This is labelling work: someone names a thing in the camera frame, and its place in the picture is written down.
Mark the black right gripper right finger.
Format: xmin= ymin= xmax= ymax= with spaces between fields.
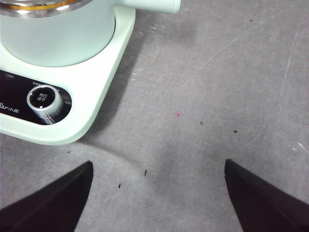
xmin=224 ymin=159 xmax=309 ymax=232

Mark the silver control knob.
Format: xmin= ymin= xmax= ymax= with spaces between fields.
xmin=26 ymin=84 xmax=65 ymax=120

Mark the mint green steamer pot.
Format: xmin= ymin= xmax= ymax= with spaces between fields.
xmin=0 ymin=0 xmax=182 ymax=68

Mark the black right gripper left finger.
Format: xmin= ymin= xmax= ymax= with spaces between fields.
xmin=0 ymin=160 xmax=94 ymax=232

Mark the mint green breakfast machine base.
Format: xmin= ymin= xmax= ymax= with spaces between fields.
xmin=0 ymin=6 xmax=136 ymax=145

